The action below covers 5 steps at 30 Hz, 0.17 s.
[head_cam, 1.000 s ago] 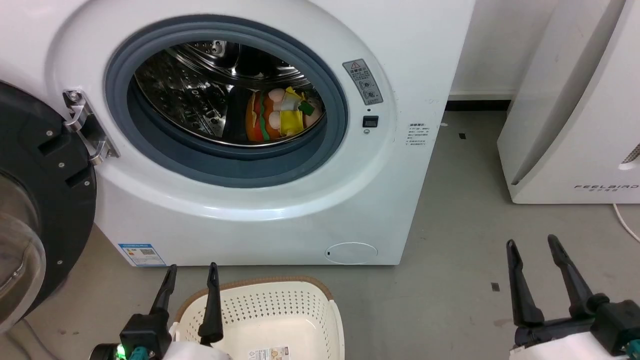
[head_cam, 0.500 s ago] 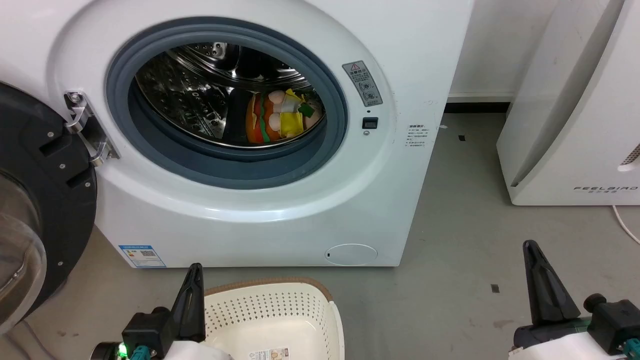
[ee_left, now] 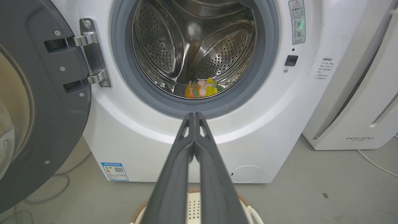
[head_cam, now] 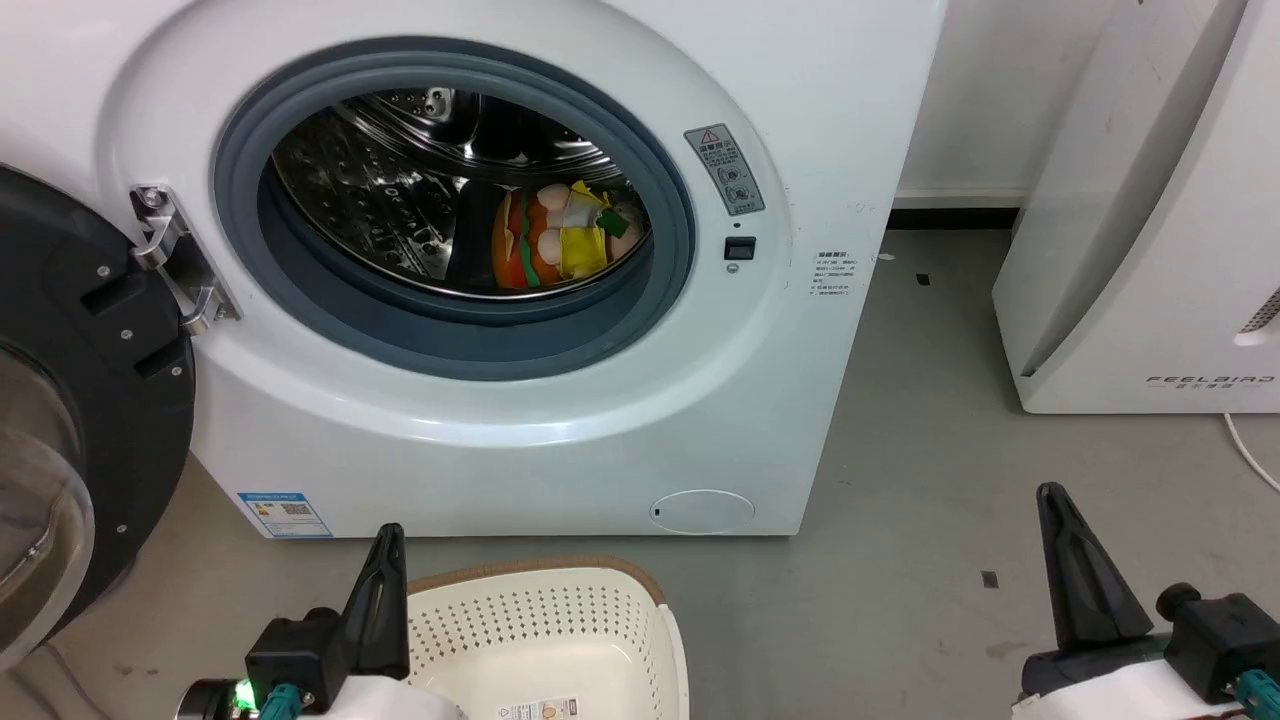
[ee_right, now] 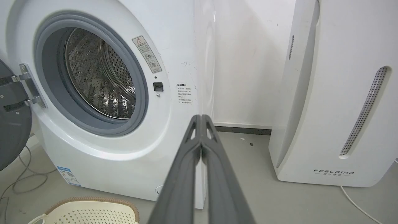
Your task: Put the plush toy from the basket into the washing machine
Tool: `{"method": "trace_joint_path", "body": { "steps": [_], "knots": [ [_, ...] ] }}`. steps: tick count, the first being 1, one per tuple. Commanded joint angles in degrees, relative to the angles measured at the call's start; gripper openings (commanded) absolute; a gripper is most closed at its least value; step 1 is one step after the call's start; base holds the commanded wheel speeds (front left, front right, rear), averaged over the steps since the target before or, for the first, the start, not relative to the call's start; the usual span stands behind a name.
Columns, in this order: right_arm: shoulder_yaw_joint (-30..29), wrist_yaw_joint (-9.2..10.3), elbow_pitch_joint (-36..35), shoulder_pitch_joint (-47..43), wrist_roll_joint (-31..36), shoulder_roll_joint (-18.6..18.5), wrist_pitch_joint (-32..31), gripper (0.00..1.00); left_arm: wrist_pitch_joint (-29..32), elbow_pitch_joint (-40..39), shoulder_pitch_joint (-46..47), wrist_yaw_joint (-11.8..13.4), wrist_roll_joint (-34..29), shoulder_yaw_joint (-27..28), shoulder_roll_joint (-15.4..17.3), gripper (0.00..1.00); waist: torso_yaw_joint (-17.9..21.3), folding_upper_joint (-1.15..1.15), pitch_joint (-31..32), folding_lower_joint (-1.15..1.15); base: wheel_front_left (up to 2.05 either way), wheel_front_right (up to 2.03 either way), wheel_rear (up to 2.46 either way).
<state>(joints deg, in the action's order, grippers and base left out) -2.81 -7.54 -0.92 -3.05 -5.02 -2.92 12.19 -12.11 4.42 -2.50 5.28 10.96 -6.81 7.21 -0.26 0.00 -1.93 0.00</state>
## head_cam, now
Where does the hamburger plush toy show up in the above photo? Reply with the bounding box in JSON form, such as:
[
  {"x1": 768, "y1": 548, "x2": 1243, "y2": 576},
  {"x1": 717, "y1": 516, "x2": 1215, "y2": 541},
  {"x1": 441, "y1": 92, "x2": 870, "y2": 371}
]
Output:
[{"x1": 490, "y1": 182, "x2": 646, "y2": 291}]

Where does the small printed text label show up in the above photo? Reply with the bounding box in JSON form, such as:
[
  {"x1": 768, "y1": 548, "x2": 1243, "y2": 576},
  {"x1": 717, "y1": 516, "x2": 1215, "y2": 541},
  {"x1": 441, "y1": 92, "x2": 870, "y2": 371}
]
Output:
[{"x1": 810, "y1": 250, "x2": 857, "y2": 299}]

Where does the blue energy label sticker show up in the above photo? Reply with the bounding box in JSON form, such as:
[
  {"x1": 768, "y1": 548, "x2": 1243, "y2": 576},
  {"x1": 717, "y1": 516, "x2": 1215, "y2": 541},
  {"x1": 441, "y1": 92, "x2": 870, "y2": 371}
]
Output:
[{"x1": 237, "y1": 491, "x2": 333, "y2": 539}]

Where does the metal door hinge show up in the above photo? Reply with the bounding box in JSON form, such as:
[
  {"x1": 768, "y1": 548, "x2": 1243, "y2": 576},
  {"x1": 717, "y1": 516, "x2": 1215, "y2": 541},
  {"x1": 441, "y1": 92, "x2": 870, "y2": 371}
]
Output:
[{"x1": 130, "y1": 183, "x2": 243, "y2": 336}]

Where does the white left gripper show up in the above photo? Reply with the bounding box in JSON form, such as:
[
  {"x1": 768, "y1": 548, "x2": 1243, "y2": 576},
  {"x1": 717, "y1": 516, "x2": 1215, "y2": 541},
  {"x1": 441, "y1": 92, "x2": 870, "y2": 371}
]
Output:
[{"x1": 322, "y1": 523, "x2": 471, "y2": 720}]

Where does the grey rubber door gasket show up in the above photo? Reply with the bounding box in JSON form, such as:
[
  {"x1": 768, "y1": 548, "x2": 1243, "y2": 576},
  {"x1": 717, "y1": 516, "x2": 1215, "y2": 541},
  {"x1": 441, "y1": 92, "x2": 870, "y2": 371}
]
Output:
[{"x1": 212, "y1": 50, "x2": 697, "y2": 383}]

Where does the white front-load washing machine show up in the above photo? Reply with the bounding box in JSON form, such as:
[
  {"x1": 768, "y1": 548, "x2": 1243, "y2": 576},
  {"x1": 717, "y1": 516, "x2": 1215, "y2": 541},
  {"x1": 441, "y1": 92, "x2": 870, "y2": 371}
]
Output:
[{"x1": 0, "y1": 0, "x2": 949, "y2": 541}]

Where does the dark round washer door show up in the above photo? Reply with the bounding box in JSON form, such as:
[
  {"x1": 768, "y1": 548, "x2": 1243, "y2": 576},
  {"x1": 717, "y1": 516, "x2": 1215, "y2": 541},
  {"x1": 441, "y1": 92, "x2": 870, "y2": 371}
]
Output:
[{"x1": 0, "y1": 165, "x2": 198, "y2": 671}]

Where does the white power cable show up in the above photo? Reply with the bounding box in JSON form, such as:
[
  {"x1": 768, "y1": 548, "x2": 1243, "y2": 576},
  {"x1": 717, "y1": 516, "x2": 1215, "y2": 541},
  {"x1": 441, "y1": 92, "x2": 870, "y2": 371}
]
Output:
[{"x1": 1222, "y1": 412, "x2": 1280, "y2": 495}]

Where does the steel washer drum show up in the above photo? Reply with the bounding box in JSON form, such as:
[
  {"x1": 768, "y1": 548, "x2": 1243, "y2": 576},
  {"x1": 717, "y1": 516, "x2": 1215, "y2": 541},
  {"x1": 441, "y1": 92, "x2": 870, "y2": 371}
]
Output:
[{"x1": 272, "y1": 88, "x2": 653, "y2": 299}]

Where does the round filter cover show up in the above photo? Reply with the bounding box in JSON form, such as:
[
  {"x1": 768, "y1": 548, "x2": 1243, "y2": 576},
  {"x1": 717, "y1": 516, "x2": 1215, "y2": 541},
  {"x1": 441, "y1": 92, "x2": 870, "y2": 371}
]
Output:
[{"x1": 650, "y1": 489, "x2": 756, "y2": 535}]

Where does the grey warning sticker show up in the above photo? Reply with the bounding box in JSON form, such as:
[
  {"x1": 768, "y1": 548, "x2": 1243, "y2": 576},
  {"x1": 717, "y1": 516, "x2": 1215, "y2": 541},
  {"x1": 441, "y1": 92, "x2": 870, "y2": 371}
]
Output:
[{"x1": 684, "y1": 124, "x2": 767, "y2": 217}]

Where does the white air purifier appliance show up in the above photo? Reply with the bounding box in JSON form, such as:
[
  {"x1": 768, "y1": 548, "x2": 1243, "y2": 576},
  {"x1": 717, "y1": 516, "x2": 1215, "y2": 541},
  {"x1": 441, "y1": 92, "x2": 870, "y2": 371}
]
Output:
[{"x1": 992, "y1": 0, "x2": 1280, "y2": 415}]

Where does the paper label inside basket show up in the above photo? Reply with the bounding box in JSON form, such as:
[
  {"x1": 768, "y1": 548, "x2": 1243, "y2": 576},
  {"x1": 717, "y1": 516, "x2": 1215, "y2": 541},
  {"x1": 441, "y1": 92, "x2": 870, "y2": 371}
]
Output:
[{"x1": 495, "y1": 697, "x2": 581, "y2": 720}]

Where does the white perforated laundry basket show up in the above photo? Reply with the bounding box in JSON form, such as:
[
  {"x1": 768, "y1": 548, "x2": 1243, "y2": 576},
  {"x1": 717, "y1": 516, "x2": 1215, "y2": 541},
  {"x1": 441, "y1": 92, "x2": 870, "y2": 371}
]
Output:
[{"x1": 405, "y1": 557, "x2": 691, "y2": 720}]

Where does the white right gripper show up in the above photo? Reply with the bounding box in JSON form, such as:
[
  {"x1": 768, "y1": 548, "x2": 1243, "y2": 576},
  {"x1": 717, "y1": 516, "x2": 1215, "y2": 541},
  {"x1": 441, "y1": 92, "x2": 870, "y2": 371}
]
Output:
[{"x1": 1012, "y1": 482, "x2": 1236, "y2": 720}]

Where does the black wall baseboard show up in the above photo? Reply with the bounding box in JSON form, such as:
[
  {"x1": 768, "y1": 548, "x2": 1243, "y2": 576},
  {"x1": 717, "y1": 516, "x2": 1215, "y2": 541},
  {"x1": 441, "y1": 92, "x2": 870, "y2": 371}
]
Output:
[{"x1": 888, "y1": 207, "x2": 1023, "y2": 231}]

